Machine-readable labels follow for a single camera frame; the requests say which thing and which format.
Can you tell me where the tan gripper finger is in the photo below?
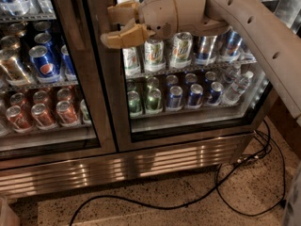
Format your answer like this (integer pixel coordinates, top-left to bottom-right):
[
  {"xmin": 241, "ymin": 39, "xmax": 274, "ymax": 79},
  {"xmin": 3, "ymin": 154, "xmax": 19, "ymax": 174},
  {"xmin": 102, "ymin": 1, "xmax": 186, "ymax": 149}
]
[
  {"xmin": 100, "ymin": 19, "xmax": 155, "ymax": 49},
  {"xmin": 107, "ymin": 0, "xmax": 140, "ymax": 24}
]

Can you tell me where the glass fridge door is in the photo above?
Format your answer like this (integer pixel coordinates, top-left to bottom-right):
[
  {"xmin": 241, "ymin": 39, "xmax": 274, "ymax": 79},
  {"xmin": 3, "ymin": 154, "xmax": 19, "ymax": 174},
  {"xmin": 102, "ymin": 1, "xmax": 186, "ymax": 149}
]
[
  {"xmin": 84, "ymin": 0, "xmax": 301, "ymax": 153},
  {"xmin": 0, "ymin": 0, "xmax": 116, "ymax": 170}
]

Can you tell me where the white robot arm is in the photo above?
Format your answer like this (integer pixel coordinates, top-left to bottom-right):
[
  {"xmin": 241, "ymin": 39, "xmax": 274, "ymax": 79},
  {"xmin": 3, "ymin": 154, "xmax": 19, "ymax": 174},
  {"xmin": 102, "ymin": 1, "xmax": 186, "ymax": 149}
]
[{"xmin": 101, "ymin": 0, "xmax": 301, "ymax": 120}]

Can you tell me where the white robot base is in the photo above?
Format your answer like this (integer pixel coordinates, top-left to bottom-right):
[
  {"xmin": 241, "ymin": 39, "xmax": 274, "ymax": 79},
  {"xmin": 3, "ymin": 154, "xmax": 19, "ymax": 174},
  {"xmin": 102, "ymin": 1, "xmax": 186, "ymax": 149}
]
[{"xmin": 282, "ymin": 170, "xmax": 301, "ymax": 226}]

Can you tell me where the stainless fridge base grille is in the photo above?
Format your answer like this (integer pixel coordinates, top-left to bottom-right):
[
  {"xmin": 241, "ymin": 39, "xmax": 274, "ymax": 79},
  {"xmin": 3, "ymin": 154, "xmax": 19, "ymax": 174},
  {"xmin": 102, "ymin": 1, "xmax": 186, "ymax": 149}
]
[{"xmin": 0, "ymin": 132, "xmax": 254, "ymax": 199}]

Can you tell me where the white green can middle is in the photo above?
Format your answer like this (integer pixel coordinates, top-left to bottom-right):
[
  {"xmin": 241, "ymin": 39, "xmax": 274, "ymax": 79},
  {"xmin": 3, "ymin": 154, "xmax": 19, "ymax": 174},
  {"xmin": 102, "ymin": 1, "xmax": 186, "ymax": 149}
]
[{"xmin": 144, "ymin": 39, "xmax": 166, "ymax": 72}]

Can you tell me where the white green can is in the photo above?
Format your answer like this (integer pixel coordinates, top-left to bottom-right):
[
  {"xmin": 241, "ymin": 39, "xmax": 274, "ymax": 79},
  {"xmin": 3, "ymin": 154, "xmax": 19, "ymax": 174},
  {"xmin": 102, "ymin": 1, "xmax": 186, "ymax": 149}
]
[
  {"xmin": 144, "ymin": 39, "xmax": 166, "ymax": 72},
  {"xmin": 170, "ymin": 32, "xmax": 193, "ymax": 69},
  {"xmin": 122, "ymin": 47, "xmax": 140, "ymax": 76}
]

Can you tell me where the white green can left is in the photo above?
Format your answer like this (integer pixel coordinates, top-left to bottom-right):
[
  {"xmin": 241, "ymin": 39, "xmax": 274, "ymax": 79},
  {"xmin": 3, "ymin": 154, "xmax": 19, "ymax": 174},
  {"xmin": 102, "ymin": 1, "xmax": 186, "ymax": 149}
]
[{"xmin": 122, "ymin": 47, "xmax": 140, "ymax": 76}]

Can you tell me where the white green can right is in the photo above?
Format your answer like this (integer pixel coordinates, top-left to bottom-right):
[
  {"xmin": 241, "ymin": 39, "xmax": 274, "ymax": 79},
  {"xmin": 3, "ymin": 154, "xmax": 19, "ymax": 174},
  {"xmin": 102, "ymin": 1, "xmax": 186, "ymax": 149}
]
[{"xmin": 170, "ymin": 32, "xmax": 193, "ymax": 69}]

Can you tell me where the blue can left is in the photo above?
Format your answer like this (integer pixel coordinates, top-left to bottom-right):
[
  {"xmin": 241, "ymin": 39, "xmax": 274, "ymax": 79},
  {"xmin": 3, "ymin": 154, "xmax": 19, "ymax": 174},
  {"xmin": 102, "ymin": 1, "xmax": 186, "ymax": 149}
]
[{"xmin": 166, "ymin": 86, "xmax": 182, "ymax": 110}]

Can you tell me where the blue can middle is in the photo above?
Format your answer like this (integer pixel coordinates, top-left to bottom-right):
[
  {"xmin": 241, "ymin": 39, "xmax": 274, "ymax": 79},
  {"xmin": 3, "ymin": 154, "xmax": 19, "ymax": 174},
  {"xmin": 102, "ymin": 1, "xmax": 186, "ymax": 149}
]
[{"xmin": 186, "ymin": 84, "xmax": 203, "ymax": 108}]

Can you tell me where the blue pepsi can front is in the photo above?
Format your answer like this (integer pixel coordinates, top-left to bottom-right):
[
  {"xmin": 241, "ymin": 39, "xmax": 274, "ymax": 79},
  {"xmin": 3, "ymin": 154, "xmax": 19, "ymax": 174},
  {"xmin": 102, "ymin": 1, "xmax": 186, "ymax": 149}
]
[{"xmin": 29, "ymin": 45, "xmax": 61, "ymax": 83}]

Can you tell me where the red coke can right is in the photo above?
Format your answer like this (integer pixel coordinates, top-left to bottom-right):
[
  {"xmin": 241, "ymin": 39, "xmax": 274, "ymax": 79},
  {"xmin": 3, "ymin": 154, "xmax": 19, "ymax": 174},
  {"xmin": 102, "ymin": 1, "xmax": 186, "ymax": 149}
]
[{"xmin": 55, "ymin": 101, "xmax": 79, "ymax": 127}]

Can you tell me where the red coke can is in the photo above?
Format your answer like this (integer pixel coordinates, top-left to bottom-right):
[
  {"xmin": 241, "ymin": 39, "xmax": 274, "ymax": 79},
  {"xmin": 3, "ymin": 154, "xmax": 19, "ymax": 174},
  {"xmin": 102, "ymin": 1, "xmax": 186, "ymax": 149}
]
[
  {"xmin": 55, "ymin": 101, "xmax": 79, "ymax": 127},
  {"xmin": 31, "ymin": 104, "xmax": 57, "ymax": 130},
  {"xmin": 6, "ymin": 105, "xmax": 33, "ymax": 133}
]

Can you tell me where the clear water bottle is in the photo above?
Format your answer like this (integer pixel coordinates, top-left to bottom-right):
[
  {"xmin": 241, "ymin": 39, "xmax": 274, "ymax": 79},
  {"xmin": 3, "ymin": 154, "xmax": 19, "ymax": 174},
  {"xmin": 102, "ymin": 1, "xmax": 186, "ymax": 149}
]
[{"xmin": 222, "ymin": 71, "xmax": 254, "ymax": 105}]

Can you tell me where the gold can front left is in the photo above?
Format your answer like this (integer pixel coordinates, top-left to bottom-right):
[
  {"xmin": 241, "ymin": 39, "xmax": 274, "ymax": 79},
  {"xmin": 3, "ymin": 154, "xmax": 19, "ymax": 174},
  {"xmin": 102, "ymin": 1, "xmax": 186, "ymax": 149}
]
[{"xmin": 0, "ymin": 49, "xmax": 35, "ymax": 87}]

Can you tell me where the red coke can middle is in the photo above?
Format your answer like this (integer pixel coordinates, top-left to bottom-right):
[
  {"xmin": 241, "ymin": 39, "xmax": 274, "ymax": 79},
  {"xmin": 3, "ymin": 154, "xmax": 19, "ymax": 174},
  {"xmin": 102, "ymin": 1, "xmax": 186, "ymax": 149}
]
[{"xmin": 31, "ymin": 104, "xmax": 57, "ymax": 130}]

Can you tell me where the red coke can left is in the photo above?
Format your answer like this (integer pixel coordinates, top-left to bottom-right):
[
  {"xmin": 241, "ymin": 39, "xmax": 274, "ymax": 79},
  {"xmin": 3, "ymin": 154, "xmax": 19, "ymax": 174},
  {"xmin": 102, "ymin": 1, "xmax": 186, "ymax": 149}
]
[{"xmin": 6, "ymin": 105, "xmax": 33, "ymax": 133}]

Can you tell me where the black floor cable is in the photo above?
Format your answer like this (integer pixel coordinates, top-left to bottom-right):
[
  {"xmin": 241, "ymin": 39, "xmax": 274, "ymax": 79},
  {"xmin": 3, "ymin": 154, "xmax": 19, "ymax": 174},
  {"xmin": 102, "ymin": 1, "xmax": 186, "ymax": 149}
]
[{"xmin": 69, "ymin": 120, "xmax": 287, "ymax": 226}]

